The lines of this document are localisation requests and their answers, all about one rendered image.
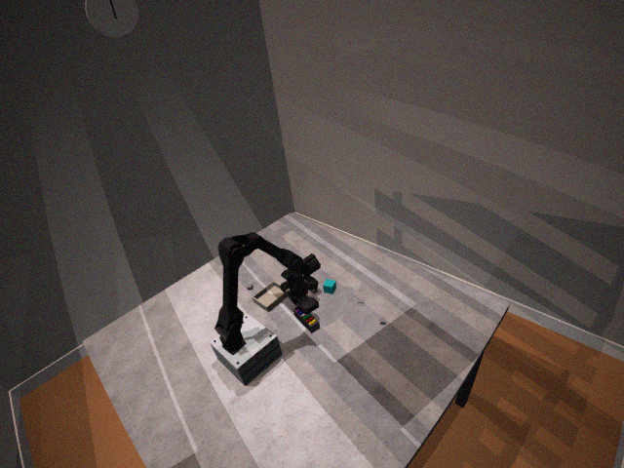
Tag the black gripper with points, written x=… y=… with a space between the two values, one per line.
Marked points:
x=300 y=299

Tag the tan shallow tray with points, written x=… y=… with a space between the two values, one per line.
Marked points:
x=269 y=296

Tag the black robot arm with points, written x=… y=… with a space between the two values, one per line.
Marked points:
x=232 y=251

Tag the teal cube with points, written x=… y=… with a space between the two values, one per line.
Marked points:
x=329 y=286

